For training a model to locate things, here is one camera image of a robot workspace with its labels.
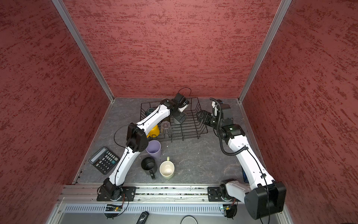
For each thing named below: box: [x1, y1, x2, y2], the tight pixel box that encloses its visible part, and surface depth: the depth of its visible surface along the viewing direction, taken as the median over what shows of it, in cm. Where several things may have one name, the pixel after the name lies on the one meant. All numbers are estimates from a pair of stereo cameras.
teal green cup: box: [145, 107, 155, 117], surface depth 97 cm
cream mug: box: [159, 156, 175, 180], surface depth 78 cm
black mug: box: [140, 156, 158, 180], surface depth 80 cm
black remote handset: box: [136, 210, 150, 224], surface depth 66 cm
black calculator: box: [88, 146, 121, 175], surface depth 85 cm
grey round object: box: [180, 214, 199, 224], surface depth 68 cm
